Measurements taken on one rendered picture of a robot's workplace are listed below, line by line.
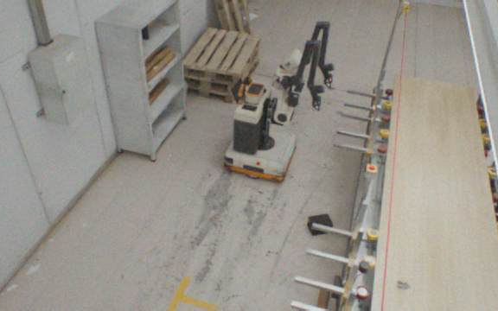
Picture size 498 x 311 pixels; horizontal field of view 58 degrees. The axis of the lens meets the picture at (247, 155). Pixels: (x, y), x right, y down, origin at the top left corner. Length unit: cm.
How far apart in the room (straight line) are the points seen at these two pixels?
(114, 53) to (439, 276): 331
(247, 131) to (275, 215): 88
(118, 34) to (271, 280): 258
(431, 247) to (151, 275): 225
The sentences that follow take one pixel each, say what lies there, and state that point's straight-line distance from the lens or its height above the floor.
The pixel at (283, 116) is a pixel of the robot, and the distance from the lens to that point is 446.
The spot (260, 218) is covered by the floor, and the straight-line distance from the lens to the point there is 442.
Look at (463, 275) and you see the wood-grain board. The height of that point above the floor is 90.
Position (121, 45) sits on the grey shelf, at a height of 136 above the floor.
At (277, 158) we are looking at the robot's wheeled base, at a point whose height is 28.
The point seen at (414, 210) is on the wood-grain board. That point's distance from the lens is 353.
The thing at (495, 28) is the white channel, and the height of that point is 246.
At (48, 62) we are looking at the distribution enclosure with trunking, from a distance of 368.
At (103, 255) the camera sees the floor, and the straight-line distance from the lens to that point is 425.
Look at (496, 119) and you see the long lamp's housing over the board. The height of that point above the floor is 236.
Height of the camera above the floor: 325
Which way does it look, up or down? 40 degrees down
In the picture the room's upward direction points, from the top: 3 degrees clockwise
